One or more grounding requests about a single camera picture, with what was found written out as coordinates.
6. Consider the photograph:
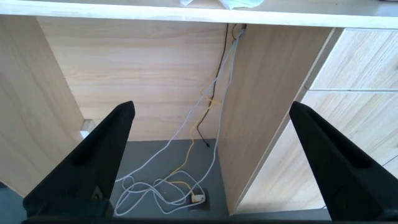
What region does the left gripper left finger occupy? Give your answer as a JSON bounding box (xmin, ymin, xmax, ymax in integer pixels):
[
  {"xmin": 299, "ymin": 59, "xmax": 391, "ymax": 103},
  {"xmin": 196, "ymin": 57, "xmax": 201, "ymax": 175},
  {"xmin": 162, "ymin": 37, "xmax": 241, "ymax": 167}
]
[{"xmin": 22, "ymin": 100, "xmax": 136, "ymax": 218}]

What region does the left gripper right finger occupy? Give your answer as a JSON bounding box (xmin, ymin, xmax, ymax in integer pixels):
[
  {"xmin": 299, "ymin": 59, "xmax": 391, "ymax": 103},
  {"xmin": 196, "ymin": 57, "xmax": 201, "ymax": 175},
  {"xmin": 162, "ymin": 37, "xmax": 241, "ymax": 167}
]
[{"xmin": 289, "ymin": 101, "xmax": 398, "ymax": 222}]

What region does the white plastic bag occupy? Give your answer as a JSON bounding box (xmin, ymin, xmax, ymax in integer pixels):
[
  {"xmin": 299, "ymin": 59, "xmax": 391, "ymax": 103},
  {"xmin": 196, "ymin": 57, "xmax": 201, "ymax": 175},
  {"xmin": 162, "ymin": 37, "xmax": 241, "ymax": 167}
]
[{"xmin": 179, "ymin": 0, "xmax": 265, "ymax": 11}]

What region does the wooden counter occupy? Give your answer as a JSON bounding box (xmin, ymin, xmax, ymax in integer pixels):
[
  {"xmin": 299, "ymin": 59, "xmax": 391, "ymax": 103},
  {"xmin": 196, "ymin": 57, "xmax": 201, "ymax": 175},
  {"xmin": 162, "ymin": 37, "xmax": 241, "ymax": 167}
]
[{"xmin": 0, "ymin": 0, "xmax": 398, "ymax": 216}]

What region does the floor socket box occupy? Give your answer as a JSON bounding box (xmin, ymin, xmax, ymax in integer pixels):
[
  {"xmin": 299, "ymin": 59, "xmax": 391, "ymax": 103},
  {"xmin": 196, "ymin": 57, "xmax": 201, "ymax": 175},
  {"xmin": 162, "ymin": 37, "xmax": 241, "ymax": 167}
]
[{"xmin": 187, "ymin": 188, "xmax": 210, "ymax": 211}]

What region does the yellow cable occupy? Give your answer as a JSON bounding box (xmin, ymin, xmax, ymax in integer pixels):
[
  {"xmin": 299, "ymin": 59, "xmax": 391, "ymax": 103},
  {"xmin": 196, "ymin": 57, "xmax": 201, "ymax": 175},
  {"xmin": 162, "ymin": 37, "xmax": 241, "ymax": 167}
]
[{"xmin": 169, "ymin": 88, "xmax": 222, "ymax": 196}]

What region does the white cable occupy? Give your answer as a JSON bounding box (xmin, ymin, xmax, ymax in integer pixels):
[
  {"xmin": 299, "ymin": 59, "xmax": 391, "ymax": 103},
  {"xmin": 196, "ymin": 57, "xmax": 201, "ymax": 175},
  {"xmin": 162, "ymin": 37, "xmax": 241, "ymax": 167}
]
[{"xmin": 113, "ymin": 27, "xmax": 246, "ymax": 217}]

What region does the black cable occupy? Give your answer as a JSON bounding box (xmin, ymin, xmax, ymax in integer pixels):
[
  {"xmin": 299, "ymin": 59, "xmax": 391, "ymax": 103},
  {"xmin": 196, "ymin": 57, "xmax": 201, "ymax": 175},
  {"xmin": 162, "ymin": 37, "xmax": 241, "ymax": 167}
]
[{"xmin": 196, "ymin": 23, "xmax": 238, "ymax": 148}]

